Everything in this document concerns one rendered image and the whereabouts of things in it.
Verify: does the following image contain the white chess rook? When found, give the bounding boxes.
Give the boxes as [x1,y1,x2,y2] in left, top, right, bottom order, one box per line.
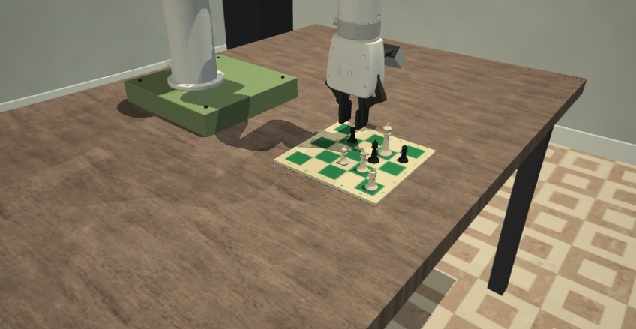
[365,169,378,191]

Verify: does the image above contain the green and cream chessboard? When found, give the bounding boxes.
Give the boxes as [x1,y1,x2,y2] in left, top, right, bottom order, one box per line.
[274,121,436,206]

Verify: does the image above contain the white chess king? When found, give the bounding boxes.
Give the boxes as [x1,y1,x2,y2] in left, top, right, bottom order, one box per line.
[378,123,392,157]

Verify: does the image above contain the white pawn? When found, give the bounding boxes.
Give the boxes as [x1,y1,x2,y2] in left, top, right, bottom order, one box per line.
[338,147,349,166]

